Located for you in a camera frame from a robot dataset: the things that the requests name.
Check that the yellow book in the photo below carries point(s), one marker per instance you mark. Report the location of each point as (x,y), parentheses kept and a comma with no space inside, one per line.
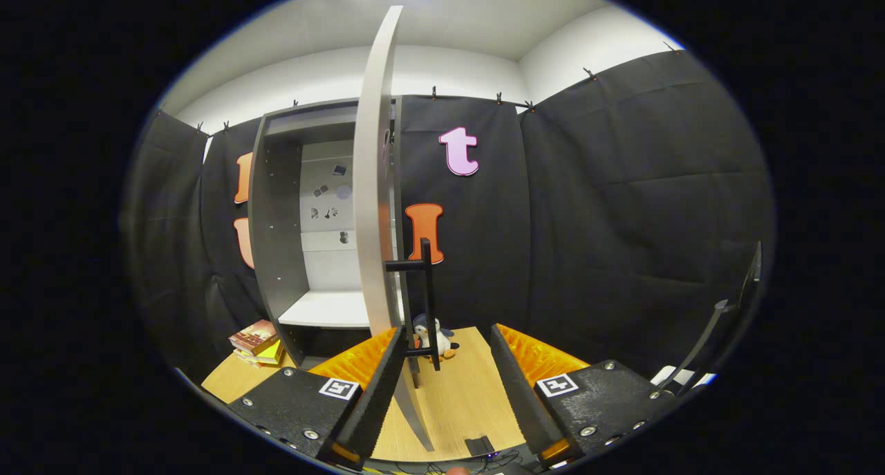
(271,354)

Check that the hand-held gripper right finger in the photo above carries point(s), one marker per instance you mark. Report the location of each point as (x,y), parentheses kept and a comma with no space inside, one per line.
(522,392)

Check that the brown book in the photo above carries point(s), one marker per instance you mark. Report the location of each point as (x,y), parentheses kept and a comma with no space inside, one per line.
(254,337)

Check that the penguin plush toy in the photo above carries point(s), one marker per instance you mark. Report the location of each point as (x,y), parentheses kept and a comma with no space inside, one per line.
(446,338)

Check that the black backdrop cloth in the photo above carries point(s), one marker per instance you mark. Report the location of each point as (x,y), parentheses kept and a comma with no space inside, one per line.
(622,219)

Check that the row of black cloth clips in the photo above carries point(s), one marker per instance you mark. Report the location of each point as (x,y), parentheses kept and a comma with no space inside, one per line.
(434,92)

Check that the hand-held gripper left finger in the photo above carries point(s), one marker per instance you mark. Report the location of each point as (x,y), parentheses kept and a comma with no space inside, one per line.
(380,399)

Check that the grey shoe cabinet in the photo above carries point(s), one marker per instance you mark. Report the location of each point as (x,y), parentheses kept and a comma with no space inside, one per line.
(276,240)

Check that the small black device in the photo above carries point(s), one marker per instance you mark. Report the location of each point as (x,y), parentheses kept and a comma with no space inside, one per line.
(479,446)

